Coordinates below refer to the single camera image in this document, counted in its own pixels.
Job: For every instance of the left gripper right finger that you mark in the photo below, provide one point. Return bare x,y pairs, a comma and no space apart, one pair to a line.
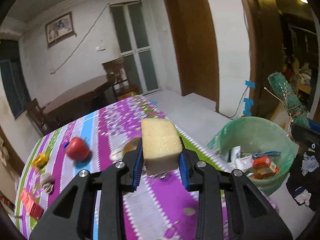
227,204

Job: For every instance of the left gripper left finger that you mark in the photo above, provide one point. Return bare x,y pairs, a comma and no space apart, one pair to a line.
93,201

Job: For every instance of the green cloth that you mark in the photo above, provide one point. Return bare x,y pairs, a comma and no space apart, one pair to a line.
289,110

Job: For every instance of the red tissue box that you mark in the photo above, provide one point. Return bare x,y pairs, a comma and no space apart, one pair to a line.
33,209

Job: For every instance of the blue cigarette box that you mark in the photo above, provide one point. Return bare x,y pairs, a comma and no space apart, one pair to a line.
271,154

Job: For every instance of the white medicine box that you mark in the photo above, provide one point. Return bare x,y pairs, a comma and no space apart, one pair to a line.
240,161

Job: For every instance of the yellow sponge block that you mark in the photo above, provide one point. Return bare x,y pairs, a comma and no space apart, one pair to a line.
161,146

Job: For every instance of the red cigarette carton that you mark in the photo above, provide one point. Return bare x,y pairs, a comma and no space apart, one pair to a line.
264,167

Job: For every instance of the green trash bin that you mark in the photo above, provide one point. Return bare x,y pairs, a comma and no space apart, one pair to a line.
257,135

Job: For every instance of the crumpled tissue on glove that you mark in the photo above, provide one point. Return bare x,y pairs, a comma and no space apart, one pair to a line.
309,164

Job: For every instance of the yellow snack packet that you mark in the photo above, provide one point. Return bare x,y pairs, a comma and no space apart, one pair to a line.
40,161

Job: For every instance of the red apple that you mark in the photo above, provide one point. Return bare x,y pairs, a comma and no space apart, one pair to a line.
77,150

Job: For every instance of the bread in clear bag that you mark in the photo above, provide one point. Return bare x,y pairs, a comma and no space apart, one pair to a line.
128,146

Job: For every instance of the wooden chair left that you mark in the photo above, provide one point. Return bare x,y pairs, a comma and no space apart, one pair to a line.
35,112

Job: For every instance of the wooden chair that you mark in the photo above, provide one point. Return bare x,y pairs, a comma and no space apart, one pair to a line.
35,112
121,86

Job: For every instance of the dark wooden dining table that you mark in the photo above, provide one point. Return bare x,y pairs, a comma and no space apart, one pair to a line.
77,101

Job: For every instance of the dark window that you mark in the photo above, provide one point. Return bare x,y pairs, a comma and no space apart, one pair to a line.
12,77

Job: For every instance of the open dark wooden door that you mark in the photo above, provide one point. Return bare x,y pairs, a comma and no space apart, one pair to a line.
266,52

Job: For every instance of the wooden chair right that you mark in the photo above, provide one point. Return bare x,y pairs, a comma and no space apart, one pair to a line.
121,86

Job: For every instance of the brown wooden door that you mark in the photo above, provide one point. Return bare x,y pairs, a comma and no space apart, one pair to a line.
195,46

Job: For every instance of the white glass double door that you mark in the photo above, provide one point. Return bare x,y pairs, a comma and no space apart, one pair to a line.
134,46

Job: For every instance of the framed wall picture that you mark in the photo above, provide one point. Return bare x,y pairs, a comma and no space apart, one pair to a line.
59,29

